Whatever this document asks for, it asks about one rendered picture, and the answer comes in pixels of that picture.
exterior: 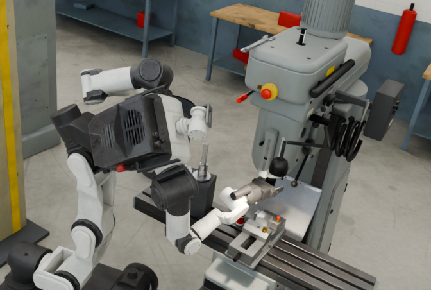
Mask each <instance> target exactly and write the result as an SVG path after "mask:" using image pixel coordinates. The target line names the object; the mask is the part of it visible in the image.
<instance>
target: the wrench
mask: <svg viewBox="0 0 431 290"><path fill-rule="evenodd" d="M275 38H276V37H271V38H268V35H264V36H263V37H262V39H261V40H259V41H257V42H255V43H253V44H251V45H249V46H247V47H245V48H243V49H241V51H242V52H244V53H246V52H248V51H249V50H251V49H253V48H255V47H257V46H259V45H261V44H263V43H265V42H267V41H268V40H270V41H272V40H274V39H275Z"/></svg>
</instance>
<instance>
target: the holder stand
mask: <svg viewBox="0 0 431 290"><path fill-rule="evenodd" d="M186 167H187V168H188V169H189V171H190V172H191V173H192V174H193V175H194V177H195V179H196V180H197V183H198V186H199V193H198V195H197V196H196V197H194V198H190V213H191V214H193V215H195V216H199V217H201V218H204V217H205V216H206V214H207V212H208V211H209V210H210V208H211V206H212V203H213V199H214V191H215V186H216V178H217V175H213V174H211V173H209V172H207V177H205V178H200V177H198V176H197V173H198V170H197V169H194V168H192V167H190V166H187V165H186Z"/></svg>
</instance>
